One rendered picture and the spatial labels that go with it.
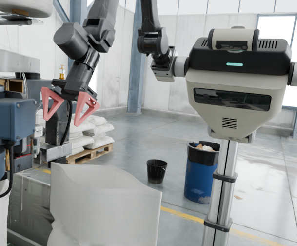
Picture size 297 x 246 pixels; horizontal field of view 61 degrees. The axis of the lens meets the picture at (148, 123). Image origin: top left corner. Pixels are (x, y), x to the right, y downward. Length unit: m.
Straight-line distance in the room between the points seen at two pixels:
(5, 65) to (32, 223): 1.25
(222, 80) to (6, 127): 0.76
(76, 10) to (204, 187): 5.48
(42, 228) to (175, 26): 8.47
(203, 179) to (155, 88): 6.82
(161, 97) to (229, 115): 8.34
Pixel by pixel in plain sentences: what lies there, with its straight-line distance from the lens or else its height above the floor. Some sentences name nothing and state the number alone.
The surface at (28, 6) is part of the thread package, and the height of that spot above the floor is 1.53.
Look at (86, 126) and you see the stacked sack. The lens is 3.95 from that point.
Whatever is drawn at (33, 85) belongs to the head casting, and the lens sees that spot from 1.01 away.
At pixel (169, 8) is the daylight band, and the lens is 9.74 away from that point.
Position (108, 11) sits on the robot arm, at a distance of 0.74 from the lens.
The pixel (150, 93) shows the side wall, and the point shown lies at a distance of 9.59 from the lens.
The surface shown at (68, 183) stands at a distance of 0.91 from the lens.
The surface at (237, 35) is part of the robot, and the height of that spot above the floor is 1.54.
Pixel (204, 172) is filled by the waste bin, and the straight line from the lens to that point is 3.00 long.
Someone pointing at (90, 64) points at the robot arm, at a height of 1.40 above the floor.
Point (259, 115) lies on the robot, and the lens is 1.11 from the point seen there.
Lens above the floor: 1.38
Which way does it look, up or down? 10 degrees down
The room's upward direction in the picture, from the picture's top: 5 degrees clockwise
